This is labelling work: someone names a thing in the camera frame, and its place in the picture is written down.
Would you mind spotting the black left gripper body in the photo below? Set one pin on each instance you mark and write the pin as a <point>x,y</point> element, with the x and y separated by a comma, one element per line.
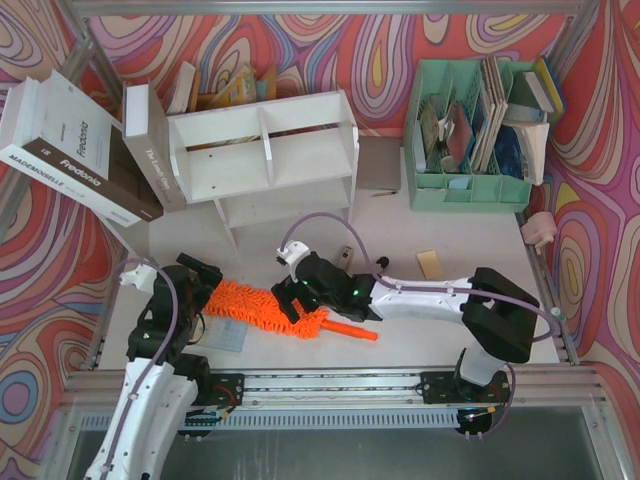
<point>201,272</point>

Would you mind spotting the grey hardcover book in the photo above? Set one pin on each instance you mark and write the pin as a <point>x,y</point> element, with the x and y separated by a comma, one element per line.
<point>146,134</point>

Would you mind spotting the pink plastic object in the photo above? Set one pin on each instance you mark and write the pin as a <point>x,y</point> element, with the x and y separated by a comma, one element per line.
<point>539,230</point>

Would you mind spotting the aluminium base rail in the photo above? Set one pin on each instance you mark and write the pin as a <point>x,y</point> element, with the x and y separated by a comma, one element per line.
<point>536,386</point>

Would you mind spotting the orange microfiber duster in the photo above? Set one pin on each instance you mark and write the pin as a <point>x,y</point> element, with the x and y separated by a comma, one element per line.
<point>259,308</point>

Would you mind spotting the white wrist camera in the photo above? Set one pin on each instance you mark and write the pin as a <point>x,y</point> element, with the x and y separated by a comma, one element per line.
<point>292,253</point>
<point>142,277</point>

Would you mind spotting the tan sticky note pad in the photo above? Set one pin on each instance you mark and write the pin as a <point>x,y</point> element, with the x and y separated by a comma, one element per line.
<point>430,265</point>

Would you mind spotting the white Fredonia book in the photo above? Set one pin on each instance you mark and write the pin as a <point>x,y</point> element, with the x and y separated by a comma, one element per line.
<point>55,133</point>

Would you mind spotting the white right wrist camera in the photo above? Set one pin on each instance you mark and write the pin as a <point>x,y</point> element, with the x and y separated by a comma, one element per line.
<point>292,253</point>

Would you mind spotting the light blue calculator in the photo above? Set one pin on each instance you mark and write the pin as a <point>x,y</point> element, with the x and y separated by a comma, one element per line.
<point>224,334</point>

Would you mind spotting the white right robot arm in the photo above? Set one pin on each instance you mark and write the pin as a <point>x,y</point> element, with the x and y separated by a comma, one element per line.
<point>500,316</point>

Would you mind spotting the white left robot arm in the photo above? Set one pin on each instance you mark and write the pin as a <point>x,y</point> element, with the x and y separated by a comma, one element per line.
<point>161,381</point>

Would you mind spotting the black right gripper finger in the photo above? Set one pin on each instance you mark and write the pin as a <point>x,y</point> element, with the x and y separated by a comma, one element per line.
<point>285,295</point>
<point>309,305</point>

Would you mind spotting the green plastic desk organizer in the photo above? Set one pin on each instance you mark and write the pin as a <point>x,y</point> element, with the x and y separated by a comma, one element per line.
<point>465,190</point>

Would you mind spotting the white wooden bookshelf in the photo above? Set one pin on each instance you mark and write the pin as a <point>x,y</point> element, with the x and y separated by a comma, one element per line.
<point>269,161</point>

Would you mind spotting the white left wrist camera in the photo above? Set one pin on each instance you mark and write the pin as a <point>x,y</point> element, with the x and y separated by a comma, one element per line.
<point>142,277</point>

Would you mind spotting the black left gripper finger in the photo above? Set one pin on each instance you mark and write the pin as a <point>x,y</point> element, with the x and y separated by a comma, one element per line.
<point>207,287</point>
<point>203,270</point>

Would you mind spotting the books in organizer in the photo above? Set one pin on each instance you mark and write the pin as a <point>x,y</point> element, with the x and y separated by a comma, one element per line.
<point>534,106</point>

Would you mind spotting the books behind shelf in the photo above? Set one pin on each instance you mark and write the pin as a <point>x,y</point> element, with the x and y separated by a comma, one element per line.
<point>243,88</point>

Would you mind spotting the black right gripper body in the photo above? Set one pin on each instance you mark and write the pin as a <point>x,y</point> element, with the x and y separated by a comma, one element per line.
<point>291,295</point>

